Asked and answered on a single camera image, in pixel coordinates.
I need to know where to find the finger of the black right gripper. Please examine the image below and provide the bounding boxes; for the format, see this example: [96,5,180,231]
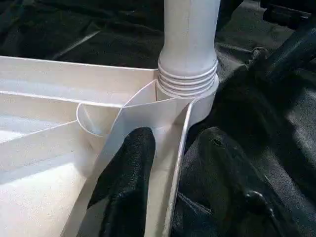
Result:
[257,25,316,85]

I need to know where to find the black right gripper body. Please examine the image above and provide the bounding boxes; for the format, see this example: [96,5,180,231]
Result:
[262,0,316,29]

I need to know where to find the black plastic mat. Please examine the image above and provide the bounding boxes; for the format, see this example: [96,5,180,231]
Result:
[0,0,316,237]

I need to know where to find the white plastic table leg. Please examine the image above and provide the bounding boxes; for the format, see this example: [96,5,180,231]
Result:
[157,0,221,97]

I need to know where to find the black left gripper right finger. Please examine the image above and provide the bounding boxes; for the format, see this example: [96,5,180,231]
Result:
[173,127,302,237]

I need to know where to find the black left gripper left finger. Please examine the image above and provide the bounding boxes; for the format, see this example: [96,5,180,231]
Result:
[88,127,157,237]

